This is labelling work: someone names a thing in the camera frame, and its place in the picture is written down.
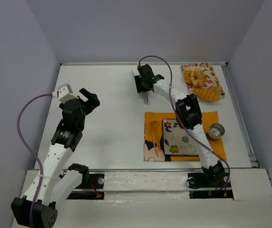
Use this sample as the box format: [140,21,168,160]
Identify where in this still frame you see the metal tongs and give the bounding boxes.
[130,69,151,105]

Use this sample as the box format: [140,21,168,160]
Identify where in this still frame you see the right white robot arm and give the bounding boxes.
[134,63,231,190]

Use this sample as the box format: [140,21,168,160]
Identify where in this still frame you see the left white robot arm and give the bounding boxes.
[11,84,100,228]

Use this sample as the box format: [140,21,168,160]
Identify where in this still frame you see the round orange donut bread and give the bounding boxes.
[183,70,194,85]

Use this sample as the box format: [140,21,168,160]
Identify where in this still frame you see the striped orange bread loaf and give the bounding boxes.
[193,88,219,101]

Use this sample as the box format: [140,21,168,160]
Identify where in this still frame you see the orange plastic spoon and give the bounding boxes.
[150,121,162,152]

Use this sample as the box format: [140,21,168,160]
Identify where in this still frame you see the square floral ceramic plate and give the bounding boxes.
[163,119,201,156]

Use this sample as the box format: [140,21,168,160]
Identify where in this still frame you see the orange placemat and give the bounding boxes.
[143,111,227,162]

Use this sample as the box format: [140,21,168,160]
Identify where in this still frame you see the floral cloth mat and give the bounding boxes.
[181,62,225,101]

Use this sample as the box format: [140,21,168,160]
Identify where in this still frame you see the metal cup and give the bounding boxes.
[207,123,225,140]

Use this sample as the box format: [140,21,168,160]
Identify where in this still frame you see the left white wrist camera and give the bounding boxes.
[57,84,78,104]

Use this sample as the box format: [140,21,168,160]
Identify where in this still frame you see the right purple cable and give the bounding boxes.
[137,56,231,192]

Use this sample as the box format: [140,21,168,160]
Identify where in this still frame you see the purple cable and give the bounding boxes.
[137,56,231,192]
[16,92,58,226]

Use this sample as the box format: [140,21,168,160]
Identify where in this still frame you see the aluminium table edge rail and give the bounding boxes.
[60,61,227,67]

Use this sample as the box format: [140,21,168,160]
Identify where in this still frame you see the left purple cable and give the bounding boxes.
[16,92,58,226]

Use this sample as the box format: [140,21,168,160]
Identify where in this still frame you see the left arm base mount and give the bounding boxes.
[67,173,105,200]

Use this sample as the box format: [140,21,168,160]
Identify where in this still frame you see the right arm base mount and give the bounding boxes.
[185,172,234,199]

